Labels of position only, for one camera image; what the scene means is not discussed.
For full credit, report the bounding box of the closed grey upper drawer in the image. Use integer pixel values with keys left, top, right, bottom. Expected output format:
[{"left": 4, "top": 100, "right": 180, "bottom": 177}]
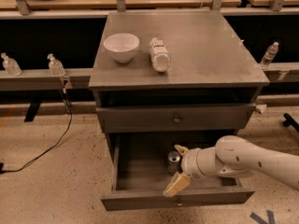
[{"left": 96, "top": 104, "right": 255, "bottom": 133}]

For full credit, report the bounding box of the clear pump bottle near cabinet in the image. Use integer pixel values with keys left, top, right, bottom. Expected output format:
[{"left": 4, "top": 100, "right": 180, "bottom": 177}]
[{"left": 48, "top": 53, "right": 65, "bottom": 77}]

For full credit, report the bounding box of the white ceramic bowl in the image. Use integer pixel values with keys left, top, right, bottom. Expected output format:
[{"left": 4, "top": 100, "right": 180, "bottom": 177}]
[{"left": 104, "top": 33, "right": 140, "bottom": 63}]

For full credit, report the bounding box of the open grey lower drawer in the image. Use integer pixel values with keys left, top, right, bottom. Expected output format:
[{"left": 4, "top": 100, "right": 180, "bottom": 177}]
[{"left": 101, "top": 131, "right": 254, "bottom": 211}]

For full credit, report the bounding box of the black chair base leg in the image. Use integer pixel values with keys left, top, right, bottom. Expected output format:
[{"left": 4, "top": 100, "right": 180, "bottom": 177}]
[{"left": 283, "top": 113, "right": 299, "bottom": 132}]

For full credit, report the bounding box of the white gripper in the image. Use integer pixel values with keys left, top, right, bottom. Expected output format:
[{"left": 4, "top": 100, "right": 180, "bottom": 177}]
[{"left": 164, "top": 145, "right": 224, "bottom": 197}]

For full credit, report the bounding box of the grey metal shelf rail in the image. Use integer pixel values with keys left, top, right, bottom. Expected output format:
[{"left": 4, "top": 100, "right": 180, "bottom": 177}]
[{"left": 0, "top": 68, "right": 92, "bottom": 91}]

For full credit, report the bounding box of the clear pump bottle far left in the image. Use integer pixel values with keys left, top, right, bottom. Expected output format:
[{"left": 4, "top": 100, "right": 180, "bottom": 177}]
[{"left": 1, "top": 53, "right": 21, "bottom": 76}]

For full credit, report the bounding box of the silver redbull can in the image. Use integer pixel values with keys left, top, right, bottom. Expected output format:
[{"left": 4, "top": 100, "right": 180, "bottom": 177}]
[{"left": 167, "top": 151, "right": 180, "bottom": 175}]

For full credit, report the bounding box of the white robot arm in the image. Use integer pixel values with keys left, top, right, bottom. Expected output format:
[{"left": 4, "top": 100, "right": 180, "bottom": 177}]
[{"left": 164, "top": 135, "right": 299, "bottom": 197}]

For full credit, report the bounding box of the black power cable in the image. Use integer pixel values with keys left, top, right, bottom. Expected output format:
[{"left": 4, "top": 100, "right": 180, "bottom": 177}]
[{"left": 0, "top": 77, "right": 74, "bottom": 175}]

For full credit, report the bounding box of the standing clear water bottle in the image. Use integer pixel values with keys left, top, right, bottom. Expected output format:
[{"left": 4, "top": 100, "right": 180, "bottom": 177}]
[{"left": 260, "top": 42, "right": 279, "bottom": 69}]

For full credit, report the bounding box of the grey wooden drawer cabinet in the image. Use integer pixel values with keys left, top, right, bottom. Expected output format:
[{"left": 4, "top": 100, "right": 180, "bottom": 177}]
[{"left": 88, "top": 10, "right": 271, "bottom": 212}]

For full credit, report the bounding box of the lying clear plastic bottle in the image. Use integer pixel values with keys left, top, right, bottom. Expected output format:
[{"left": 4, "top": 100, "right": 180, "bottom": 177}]
[{"left": 149, "top": 38, "right": 171, "bottom": 73}]

